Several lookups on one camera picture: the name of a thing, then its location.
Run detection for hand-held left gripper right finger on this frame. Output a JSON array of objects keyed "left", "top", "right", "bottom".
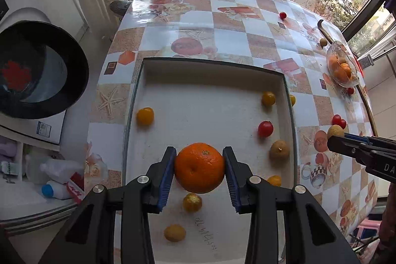
[{"left": 223, "top": 146, "right": 361, "bottom": 264}]

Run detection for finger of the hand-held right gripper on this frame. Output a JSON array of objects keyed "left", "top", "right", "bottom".
[
  {"left": 327, "top": 136, "right": 373, "bottom": 165},
  {"left": 344, "top": 133, "right": 396, "bottom": 149}
]

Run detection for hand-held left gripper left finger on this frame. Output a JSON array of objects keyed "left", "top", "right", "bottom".
[{"left": 39, "top": 146, "right": 177, "bottom": 264}]

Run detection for large orange mandarin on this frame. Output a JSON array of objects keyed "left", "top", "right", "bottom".
[{"left": 174, "top": 142, "right": 226, "bottom": 194}]

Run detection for white rectangular tray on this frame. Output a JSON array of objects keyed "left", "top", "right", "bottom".
[{"left": 122, "top": 57, "right": 298, "bottom": 264}]

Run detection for person's right forearm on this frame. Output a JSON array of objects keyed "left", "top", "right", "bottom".
[{"left": 378, "top": 199, "right": 396, "bottom": 252}]

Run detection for red white packet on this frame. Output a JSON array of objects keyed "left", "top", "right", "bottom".
[{"left": 66, "top": 172, "right": 85, "bottom": 204}]

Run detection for clear glass bowl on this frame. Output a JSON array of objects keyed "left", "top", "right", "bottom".
[{"left": 326, "top": 41, "right": 361, "bottom": 88}]

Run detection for clear plastic bottle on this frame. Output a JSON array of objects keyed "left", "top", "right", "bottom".
[{"left": 40, "top": 158, "right": 85, "bottom": 184}]

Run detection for white bottle blue cap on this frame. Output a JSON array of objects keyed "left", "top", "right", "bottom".
[{"left": 41, "top": 181, "right": 73, "bottom": 200}]

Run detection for long wooden shoehorn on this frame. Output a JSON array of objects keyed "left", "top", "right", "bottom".
[{"left": 317, "top": 20, "right": 378, "bottom": 137}]

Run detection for purple packages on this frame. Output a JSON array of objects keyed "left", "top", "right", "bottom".
[{"left": 0, "top": 136, "right": 19, "bottom": 164}]

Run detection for white washing machine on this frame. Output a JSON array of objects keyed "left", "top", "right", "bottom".
[{"left": 0, "top": 0, "right": 90, "bottom": 153}]

